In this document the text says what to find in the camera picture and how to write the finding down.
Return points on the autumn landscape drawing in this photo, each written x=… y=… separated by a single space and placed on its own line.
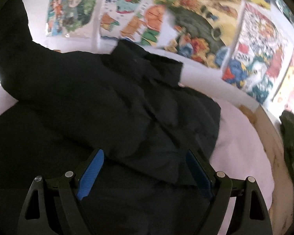
x=200 y=30

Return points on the orange juice drawing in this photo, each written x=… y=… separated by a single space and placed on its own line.
x=139 y=21

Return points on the black puffer jacket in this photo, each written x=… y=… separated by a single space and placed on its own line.
x=128 y=104

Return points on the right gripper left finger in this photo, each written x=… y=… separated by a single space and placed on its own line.
x=51 y=205

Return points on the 2024 dragon drawing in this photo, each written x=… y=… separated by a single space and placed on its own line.
x=258 y=56

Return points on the blond boy drawing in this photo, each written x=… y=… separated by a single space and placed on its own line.
x=77 y=14

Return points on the mermaid girl drawing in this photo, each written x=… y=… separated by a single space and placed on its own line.
x=54 y=22

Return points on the wooden bed frame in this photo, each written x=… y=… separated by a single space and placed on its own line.
x=268 y=129

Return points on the white wall pipe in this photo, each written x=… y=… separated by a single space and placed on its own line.
x=96 y=39

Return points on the pink bed sheet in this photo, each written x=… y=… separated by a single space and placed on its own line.
x=238 y=152

